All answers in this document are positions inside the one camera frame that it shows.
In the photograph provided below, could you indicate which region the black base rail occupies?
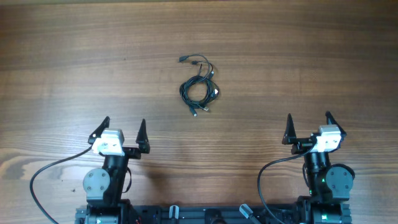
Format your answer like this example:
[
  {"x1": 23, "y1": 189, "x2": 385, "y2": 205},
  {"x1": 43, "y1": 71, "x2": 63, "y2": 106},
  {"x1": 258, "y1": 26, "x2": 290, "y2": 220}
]
[{"x1": 74, "y1": 204, "x2": 353, "y2": 224}]

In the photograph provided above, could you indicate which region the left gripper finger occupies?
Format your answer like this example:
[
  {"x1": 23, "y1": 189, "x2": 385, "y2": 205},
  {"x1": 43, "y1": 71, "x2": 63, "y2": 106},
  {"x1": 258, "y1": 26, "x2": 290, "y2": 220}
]
[
  {"x1": 136, "y1": 119, "x2": 150, "y2": 154},
  {"x1": 88, "y1": 116, "x2": 110, "y2": 144}
]

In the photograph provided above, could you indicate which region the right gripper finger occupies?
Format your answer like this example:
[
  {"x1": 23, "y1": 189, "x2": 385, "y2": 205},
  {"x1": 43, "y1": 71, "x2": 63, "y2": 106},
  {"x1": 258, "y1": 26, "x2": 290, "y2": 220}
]
[
  {"x1": 282, "y1": 113, "x2": 297, "y2": 145},
  {"x1": 325, "y1": 111, "x2": 347, "y2": 137}
]

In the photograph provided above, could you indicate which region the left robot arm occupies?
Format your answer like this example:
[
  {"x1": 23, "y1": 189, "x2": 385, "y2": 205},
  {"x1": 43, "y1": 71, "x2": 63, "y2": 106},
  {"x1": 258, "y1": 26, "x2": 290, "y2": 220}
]
[{"x1": 75, "y1": 116, "x2": 150, "y2": 224}]

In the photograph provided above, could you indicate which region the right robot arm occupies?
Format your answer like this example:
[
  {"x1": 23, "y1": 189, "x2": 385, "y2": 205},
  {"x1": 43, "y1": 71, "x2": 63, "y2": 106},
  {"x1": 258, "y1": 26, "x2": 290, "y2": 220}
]
[{"x1": 282, "y1": 111, "x2": 355, "y2": 224}]

